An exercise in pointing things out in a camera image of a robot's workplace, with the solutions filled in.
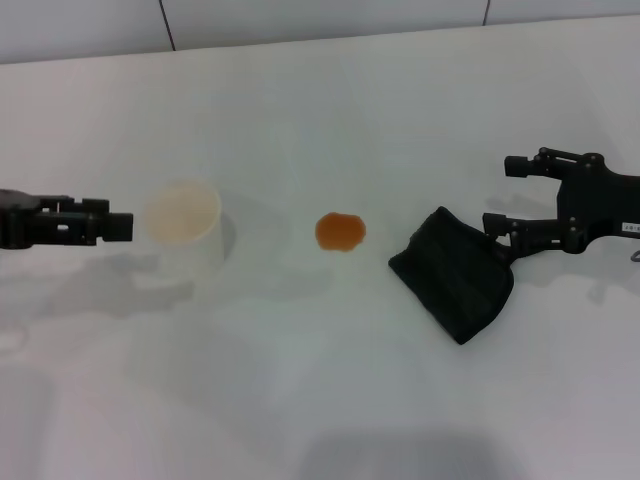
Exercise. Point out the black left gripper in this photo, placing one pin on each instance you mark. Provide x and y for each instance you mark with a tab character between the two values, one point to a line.
17	220

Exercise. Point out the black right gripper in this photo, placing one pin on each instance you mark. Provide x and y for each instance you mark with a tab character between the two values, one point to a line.
610	202

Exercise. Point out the white paper cup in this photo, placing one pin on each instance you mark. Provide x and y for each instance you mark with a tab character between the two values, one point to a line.
195	250

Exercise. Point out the dark blue rag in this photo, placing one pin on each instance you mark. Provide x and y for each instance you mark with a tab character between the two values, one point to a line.
450	280

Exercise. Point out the brown water stain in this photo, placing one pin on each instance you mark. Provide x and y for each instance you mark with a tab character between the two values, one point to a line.
340	232

